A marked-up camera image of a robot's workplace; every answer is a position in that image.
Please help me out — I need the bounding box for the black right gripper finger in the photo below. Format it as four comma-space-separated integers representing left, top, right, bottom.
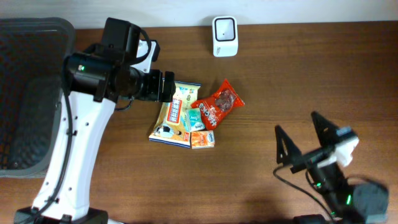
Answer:
311, 111, 339, 146
275, 125, 302, 164

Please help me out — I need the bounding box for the yellow wet wipes pack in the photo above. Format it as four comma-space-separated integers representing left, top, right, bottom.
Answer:
149, 81, 201, 148

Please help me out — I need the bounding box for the teal tissue pack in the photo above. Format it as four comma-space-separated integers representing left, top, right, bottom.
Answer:
186, 108, 205, 132

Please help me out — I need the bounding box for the red snack bag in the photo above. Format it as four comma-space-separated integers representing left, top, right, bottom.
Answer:
191, 79, 245, 130

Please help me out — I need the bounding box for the orange tissue pack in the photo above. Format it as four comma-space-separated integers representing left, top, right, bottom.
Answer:
190, 131, 215, 149

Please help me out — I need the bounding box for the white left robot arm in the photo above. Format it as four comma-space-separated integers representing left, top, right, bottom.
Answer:
14, 18, 175, 223

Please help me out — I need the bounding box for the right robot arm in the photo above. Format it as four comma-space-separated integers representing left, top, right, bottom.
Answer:
273, 111, 389, 223

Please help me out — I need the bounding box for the white barcode scanner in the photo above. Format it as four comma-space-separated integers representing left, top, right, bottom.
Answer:
212, 16, 239, 57

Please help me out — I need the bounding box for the grey plastic mesh basket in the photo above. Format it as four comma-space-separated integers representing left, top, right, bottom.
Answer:
1, 17, 75, 179

